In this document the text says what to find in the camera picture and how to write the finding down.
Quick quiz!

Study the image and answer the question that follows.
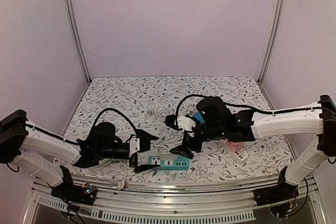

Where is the teal power strip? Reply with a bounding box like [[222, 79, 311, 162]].
[[147, 156, 190, 171]]

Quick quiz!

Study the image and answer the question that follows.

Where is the blue plug adapter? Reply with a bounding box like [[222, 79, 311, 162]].
[[194, 112, 205, 124]]

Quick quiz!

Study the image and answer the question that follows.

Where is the light pink cube socket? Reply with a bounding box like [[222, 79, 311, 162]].
[[225, 140, 244, 153]]

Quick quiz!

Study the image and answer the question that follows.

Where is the white power strip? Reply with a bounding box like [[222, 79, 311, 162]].
[[225, 145, 249, 165]]

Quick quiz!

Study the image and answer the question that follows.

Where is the white plug adapter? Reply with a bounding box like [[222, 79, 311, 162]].
[[160, 154, 178, 161]]

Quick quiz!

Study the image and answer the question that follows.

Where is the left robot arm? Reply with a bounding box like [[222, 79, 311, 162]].
[[1, 110, 159, 200]]

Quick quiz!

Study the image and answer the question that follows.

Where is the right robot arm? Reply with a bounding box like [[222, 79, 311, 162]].
[[164, 95, 335, 201]]

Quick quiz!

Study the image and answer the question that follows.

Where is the floral patterned table mat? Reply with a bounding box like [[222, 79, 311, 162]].
[[65, 77, 293, 184]]

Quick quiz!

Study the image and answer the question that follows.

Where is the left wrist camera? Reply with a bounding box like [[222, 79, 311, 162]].
[[129, 137, 140, 157]]

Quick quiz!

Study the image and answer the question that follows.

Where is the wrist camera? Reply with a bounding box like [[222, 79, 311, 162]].
[[129, 137, 140, 157], [164, 114, 196, 132]]

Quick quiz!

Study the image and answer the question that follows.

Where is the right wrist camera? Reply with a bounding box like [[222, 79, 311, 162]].
[[164, 114, 196, 132]]

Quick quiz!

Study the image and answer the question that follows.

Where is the aluminium front rail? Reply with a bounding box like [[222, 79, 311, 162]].
[[23, 174, 329, 224]]

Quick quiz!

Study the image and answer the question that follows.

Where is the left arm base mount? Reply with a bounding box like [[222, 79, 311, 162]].
[[51, 165, 97, 206]]

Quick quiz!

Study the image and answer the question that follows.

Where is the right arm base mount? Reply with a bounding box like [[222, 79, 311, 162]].
[[253, 183, 299, 206]]

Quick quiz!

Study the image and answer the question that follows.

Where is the right aluminium frame post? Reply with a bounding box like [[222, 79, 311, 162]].
[[258, 0, 285, 85]]

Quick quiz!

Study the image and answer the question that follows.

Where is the aluminium frame post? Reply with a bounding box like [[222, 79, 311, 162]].
[[64, 0, 92, 84], [258, 0, 285, 85]]

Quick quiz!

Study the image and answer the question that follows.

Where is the left aluminium frame post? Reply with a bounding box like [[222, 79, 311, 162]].
[[64, 0, 92, 84]]

